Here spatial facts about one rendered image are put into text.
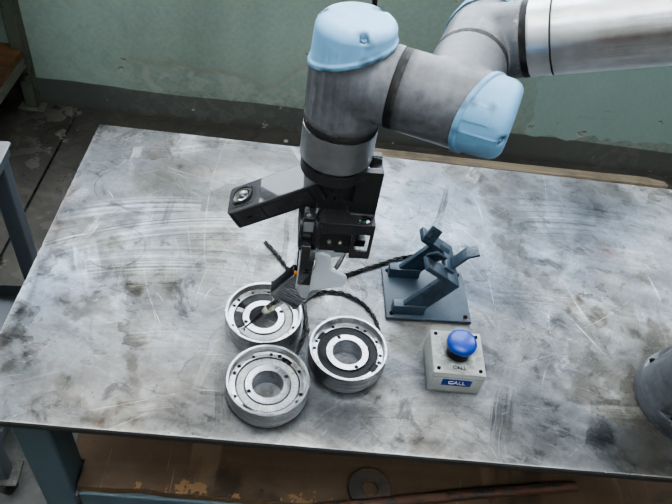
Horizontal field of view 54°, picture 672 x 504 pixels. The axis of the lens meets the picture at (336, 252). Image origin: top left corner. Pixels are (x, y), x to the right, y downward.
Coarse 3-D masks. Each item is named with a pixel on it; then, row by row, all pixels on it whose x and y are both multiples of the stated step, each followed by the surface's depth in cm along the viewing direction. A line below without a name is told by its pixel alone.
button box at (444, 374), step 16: (432, 336) 90; (432, 352) 88; (448, 352) 88; (480, 352) 89; (432, 368) 87; (448, 368) 86; (464, 368) 86; (480, 368) 87; (432, 384) 88; (448, 384) 88; (464, 384) 87; (480, 384) 87
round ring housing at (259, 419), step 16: (256, 352) 86; (272, 352) 87; (288, 352) 86; (240, 368) 84; (256, 368) 85; (272, 368) 85; (304, 368) 84; (256, 384) 86; (288, 384) 84; (304, 384) 84; (240, 400) 81; (256, 400) 81; (272, 400) 82; (304, 400) 82; (240, 416) 81; (256, 416) 79; (272, 416) 79; (288, 416) 80
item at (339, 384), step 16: (336, 320) 91; (352, 320) 91; (336, 336) 90; (352, 336) 90; (336, 352) 91; (352, 352) 91; (368, 352) 88; (384, 352) 88; (320, 368) 84; (352, 368) 86; (336, 384) 85; (352, 384) 84; (368, 384) 86
